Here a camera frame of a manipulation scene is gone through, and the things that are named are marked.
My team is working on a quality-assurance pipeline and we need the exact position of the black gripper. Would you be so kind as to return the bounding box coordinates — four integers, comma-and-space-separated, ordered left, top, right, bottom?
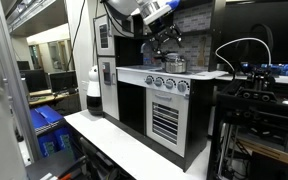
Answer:
143, 0, 182, 47

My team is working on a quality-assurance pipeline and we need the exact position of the steel pot lid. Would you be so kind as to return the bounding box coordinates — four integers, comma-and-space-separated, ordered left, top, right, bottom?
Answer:
166, 53, 181, 61

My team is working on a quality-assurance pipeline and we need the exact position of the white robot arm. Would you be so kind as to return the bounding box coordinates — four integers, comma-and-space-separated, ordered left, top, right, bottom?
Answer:
102, 0, 182, 45

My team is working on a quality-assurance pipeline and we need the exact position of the steel pot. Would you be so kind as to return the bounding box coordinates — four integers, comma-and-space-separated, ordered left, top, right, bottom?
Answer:
165, 59, 187, 74

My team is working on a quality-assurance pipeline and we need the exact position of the toy kitchen play set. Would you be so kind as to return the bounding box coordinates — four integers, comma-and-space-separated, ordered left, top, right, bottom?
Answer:
93, 0, 227, 173

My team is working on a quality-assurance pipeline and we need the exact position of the black computer monitor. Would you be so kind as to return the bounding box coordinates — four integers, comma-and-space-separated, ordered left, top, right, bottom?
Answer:
48, 71, 78, 93

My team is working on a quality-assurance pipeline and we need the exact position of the blue storage box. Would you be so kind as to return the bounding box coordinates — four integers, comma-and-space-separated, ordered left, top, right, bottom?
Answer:
30, 105, 64, 133

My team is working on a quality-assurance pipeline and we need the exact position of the wooden fork on wall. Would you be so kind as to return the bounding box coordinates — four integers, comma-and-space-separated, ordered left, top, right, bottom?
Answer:
197, 36, 206, 67

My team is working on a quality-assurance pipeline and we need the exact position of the white cable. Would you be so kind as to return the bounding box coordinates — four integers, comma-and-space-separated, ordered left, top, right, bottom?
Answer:
214, 37, 273, 73

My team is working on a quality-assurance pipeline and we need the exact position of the white black camera stand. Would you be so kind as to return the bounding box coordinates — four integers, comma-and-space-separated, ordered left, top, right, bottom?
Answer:
86, 65, 103, 116

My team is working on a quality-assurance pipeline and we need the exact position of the black 3D printer frame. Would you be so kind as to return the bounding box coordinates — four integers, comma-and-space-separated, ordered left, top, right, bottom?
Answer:
207, 65, 288, 180

